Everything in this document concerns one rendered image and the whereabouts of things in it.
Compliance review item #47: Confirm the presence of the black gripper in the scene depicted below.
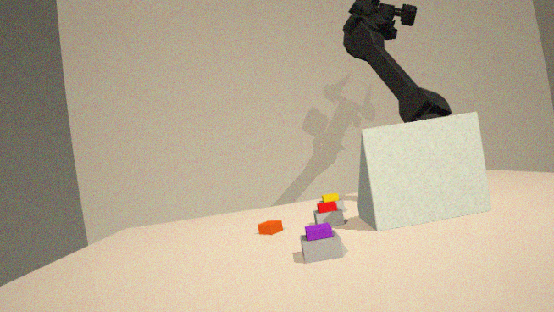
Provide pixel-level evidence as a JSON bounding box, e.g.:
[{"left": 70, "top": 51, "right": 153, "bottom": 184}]
[{"left": 364, "top": 0, "right": 417, "bottom": 26}]

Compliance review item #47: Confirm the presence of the yellow button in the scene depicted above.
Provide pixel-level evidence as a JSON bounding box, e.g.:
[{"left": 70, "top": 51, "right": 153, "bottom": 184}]
[{"left": 319, "top": 193, "right": 345, "bottom": 212}]

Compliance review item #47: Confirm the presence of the red button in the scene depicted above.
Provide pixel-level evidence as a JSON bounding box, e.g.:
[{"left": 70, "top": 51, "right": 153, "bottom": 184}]
[{"left": 313, "top": 202, "right": 345, "bottom": 226}]

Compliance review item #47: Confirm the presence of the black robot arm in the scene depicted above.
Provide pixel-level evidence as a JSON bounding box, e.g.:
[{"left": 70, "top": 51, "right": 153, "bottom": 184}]
[{"left": 342, "top": 0, "right": 452, "bottom": 123}]

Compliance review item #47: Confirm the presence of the orange block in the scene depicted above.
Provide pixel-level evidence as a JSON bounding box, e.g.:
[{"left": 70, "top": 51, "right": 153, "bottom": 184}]
[{"left": 258, "top": 220, "right": 283, "bottom": 235}]

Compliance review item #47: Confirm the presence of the purple button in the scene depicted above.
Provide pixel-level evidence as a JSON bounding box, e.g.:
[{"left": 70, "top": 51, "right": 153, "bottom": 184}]
[{"left": 300, "top": 222, "right": 343, "bottom": 263}]

